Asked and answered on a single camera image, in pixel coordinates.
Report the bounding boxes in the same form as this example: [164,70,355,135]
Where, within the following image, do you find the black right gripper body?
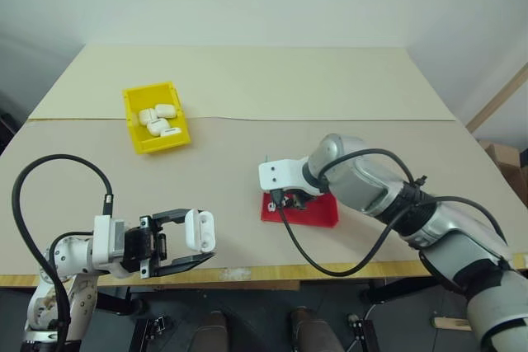
[284,187,329,207]

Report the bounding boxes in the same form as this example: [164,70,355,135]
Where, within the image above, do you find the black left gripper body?
[122,215,168,279]

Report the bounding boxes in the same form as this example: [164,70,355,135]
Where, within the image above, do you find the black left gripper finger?
[148,251,218,279]
[150,207,200,232]

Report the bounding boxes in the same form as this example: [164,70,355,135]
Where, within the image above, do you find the yellow plastic bin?
[121,80,194,157]

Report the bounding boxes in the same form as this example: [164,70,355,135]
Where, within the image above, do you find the red plastic tray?
[259,190,341,230]

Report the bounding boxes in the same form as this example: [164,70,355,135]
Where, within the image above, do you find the beige table cover sheet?
[0,115,517,277]

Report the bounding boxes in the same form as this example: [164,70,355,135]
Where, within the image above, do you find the brown rounded shape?
[288,306,328,352]
[193,309,230,352]

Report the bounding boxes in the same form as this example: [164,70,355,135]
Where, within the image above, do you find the cream table cover sheet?
[28,44,457,123]

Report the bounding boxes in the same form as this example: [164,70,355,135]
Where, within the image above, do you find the dark object beside table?
[0,90,26,156]

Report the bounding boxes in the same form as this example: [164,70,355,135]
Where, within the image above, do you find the wooden block on floor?
[431,316,474,333]

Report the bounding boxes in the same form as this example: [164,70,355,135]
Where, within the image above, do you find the brown cardboard boxes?
[478,140,528,205]

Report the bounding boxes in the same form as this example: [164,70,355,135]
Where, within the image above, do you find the wooden beam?
[464,66,528,136]

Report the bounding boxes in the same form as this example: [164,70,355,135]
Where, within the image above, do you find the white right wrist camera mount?
[258,157,311,195]

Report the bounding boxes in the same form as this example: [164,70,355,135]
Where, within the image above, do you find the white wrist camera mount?
[258,157,311,195]
[92,214,127,279]

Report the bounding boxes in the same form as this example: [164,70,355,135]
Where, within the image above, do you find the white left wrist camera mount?
[92,214,127,279]

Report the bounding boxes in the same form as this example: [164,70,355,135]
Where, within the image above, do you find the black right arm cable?
[270,147,512,278]

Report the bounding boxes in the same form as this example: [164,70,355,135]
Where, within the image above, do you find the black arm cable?
[11,153,116,345]
[270,147,512,278]

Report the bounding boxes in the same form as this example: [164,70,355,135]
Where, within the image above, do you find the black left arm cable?
[11,153,116,345]

